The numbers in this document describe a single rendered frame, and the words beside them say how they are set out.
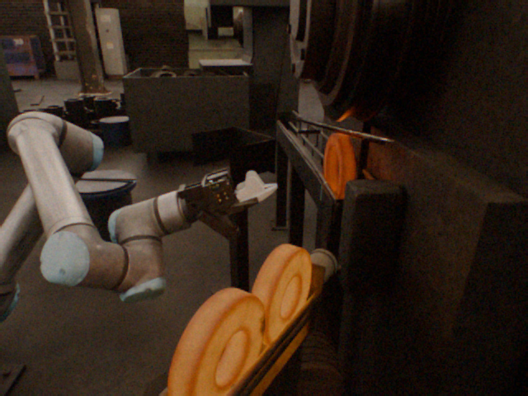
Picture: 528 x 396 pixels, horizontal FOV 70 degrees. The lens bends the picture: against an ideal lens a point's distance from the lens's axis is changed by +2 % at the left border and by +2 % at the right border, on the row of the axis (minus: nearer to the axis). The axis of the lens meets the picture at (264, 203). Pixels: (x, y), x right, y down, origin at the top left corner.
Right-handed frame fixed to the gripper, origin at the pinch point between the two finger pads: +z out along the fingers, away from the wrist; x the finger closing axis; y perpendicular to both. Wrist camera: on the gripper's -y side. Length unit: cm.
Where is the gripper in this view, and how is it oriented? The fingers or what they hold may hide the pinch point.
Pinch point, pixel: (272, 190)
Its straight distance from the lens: 83.8
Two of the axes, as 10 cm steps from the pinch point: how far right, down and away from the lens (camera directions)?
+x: -0.6, -4.3, 9.0
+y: -3.0, -8.5, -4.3
